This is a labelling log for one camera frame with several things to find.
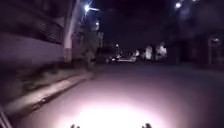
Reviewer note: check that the pale car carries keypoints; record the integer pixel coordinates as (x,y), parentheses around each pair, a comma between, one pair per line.
(126,60)

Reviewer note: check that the dark bush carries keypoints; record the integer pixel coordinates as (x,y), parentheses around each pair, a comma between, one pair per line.
(89,50)

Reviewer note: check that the dark asphalt road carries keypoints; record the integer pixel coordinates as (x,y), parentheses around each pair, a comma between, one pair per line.
(150,86)

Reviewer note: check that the thick grey pole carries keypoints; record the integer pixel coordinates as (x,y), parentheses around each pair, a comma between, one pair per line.
(70,33)

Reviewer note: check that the street lamp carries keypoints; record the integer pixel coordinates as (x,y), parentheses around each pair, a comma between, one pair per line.
(87,7)
(178,5)

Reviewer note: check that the dark pavement strip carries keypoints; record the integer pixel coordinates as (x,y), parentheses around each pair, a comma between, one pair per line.
(43,78)

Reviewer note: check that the robot's own part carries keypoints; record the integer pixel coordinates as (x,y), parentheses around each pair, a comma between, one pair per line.
(146,126)
(75,126)

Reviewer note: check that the pale concrete kerb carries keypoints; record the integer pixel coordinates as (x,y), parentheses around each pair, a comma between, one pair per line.
(43,95)

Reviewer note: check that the dark building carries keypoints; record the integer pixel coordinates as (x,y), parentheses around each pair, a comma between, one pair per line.
(200,46)

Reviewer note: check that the grey wall with railing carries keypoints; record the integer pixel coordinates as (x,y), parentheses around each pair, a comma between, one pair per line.
(30,50)

